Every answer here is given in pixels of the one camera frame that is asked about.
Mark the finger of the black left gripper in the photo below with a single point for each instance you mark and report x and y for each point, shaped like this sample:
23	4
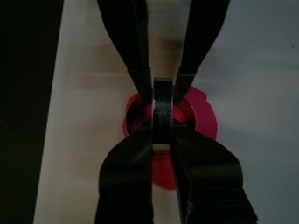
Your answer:
128	35
204	32

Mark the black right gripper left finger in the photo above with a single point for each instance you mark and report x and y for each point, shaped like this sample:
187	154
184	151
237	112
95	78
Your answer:
125	180

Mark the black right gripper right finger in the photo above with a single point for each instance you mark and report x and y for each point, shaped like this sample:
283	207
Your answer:
213	186

